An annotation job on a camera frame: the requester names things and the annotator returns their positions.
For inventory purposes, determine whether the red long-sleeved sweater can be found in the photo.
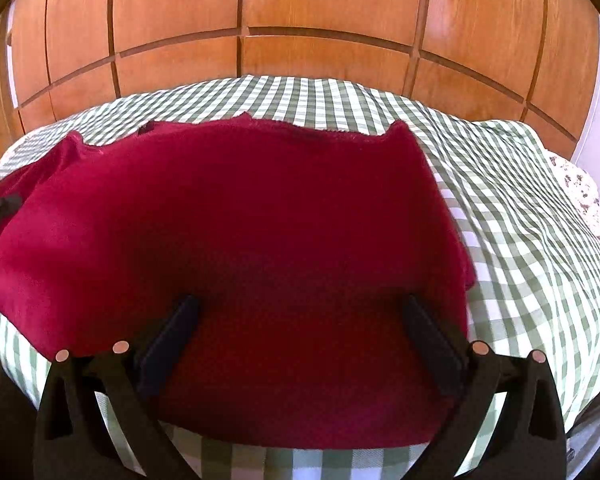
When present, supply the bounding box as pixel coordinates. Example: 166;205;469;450
0;116;477;451

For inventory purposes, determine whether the green checked bed cover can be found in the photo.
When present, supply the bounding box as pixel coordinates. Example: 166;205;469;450
0;75;600;480

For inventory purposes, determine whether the floral white cloth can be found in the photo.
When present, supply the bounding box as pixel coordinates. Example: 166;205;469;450
547;152;600;268

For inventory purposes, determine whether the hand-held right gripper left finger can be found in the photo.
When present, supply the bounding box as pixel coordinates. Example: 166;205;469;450
33;294;201;480

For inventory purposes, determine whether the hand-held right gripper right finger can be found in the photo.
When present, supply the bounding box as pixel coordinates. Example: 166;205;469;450
395;294;567;480

